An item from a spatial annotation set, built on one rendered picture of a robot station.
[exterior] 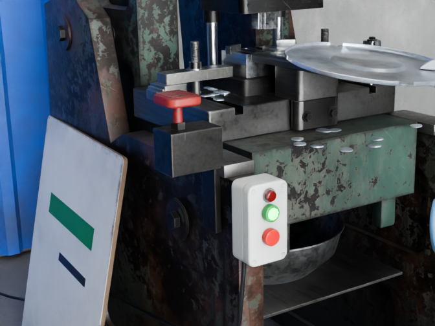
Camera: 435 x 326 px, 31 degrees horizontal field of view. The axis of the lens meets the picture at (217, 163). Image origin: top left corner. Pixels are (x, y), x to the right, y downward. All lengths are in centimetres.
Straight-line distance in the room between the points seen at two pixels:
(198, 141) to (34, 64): 140
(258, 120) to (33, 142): 130
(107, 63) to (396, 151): 63
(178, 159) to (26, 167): 144
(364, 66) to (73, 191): 77
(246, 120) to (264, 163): 11
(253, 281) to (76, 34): 73
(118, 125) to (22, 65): 93
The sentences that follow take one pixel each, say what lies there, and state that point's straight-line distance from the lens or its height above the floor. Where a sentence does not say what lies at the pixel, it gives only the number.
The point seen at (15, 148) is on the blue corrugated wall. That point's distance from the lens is 260.
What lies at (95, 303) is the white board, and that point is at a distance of 166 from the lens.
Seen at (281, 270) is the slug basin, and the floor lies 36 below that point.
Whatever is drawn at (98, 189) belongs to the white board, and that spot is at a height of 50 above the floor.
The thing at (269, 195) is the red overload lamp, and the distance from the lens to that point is 121.
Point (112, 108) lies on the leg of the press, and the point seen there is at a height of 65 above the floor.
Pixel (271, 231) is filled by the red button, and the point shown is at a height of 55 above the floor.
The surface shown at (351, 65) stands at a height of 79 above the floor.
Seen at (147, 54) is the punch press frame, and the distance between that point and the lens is 166.
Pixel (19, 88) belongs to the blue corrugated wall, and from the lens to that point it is 257.
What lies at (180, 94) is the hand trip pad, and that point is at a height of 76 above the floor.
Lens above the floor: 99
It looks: 16 degrees down
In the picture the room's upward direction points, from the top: 1 degrees counter-clockwise
